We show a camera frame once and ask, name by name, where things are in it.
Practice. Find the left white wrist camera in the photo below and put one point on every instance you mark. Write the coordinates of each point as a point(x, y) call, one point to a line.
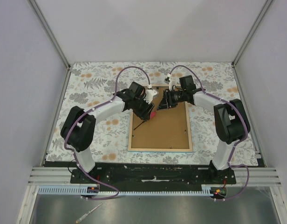
point(150, 94)

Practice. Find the aluminium rail bar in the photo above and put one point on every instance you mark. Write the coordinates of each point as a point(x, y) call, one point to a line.
point(49, 176)

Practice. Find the right aluminium corner post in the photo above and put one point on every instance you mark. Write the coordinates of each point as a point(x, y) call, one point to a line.
point(252, 31)

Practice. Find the clear handled screwdriver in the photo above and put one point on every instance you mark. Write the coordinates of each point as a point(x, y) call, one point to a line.
point(87, 214)

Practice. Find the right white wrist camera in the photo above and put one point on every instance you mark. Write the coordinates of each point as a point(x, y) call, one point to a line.
point(169, 79)

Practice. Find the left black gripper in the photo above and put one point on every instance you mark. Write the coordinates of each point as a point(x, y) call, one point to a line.
point(144, 115)

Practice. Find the blue picture frame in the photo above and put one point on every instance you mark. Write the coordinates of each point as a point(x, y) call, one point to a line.
point(168, 131)

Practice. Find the aluminium corner post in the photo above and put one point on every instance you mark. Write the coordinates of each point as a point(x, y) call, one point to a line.
point(252, 31)
point(41, 17)

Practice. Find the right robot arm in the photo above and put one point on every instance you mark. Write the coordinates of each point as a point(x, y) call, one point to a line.
point(231, 123)

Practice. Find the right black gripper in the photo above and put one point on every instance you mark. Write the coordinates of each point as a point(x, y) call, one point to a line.
point(167, 101)

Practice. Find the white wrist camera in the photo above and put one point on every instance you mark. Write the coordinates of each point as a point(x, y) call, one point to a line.
point(150, 94)
point(169, 79)

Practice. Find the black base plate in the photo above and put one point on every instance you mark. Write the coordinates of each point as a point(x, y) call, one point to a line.
point(148, 177)

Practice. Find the red handled screwdriver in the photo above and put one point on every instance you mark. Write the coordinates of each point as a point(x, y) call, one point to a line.
point(152, 115)

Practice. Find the light blue cable duct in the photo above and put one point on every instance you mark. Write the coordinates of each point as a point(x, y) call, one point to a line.
point(89, 191)

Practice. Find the left aluminium corner post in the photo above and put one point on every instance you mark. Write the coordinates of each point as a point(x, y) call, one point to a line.
point(41, 17)

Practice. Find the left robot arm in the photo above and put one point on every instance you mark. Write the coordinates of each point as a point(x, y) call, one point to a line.
point(78, 129)

